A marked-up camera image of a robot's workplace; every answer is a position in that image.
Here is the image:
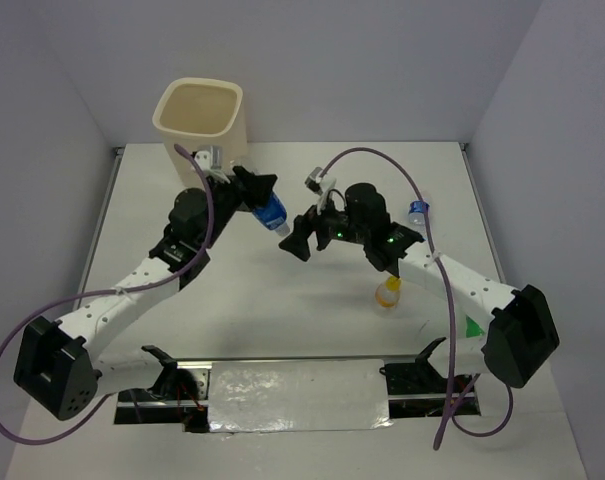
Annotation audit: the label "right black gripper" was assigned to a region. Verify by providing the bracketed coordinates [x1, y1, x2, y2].
[280, 187, 369, 260]

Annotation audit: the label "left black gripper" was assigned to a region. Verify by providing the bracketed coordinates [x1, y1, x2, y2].
[198, 165, 275, 249]

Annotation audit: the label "clear bottle large blue label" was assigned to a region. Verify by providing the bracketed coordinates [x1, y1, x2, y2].
[252, 192, 290, 237]

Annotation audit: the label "clear bottle yellow cap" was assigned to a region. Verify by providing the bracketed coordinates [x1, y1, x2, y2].
[374, 276, 402, 311]

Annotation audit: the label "small bottle blue cap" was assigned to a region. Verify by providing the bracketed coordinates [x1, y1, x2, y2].
[408, 200, 430, 228]

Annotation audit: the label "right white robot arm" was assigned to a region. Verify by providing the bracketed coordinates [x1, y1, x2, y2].
[279, 178, 559, 391]

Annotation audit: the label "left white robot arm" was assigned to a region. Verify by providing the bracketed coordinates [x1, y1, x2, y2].
[14, 166, 277, 421]

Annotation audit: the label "beige plastic bin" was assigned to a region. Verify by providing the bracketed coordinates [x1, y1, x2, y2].
[152, 77, 248, 187]

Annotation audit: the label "silver reflective sheet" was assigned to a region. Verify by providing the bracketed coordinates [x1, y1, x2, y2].
[208, 359, 391, 433]

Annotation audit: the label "green plastic bottle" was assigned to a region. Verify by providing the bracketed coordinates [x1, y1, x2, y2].
[465, 316, 485, 338]

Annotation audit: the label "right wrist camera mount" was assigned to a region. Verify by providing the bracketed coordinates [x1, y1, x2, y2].
[305, 167, 336, 214]

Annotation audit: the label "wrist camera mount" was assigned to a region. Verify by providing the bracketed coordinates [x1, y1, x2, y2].
[193, 145, 230, 183]
[305, 167, 336, 214]

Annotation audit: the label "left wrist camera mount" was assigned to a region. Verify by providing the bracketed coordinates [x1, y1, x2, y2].
[193, 145, 230, 183]

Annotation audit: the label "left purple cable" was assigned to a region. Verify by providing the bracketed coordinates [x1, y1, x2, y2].
[0, 143, 216, 445]

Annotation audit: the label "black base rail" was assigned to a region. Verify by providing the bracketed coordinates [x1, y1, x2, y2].
[112, 352, 482, 434]

